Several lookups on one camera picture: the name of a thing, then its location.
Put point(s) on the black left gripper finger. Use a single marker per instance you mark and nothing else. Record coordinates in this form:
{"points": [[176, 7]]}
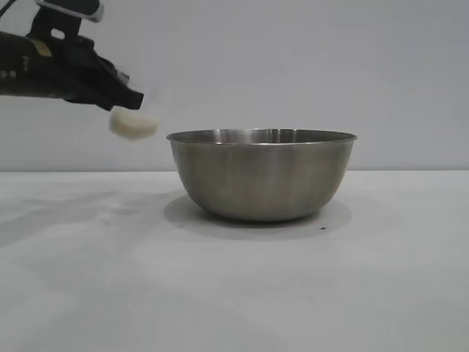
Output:
{"points": [[117, 97]]}

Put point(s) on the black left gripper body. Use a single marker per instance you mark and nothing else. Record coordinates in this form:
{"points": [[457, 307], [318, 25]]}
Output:
{"points": [[44, 73]]}

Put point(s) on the translucent plastic measuring cup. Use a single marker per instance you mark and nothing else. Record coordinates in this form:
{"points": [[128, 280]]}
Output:
{"points": [[133, 124]]}

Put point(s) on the white rice grains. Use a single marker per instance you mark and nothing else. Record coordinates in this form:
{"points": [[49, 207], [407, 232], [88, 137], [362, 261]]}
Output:
{"points": [[133, 124]]}

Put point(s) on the stainless steel mixing bowl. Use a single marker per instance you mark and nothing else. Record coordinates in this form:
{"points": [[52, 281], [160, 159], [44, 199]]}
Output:
{"points": [[262, 176]]}

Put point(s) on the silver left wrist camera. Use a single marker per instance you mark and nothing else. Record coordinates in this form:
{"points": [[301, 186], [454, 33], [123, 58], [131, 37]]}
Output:
{"points": [[69, 9]]}

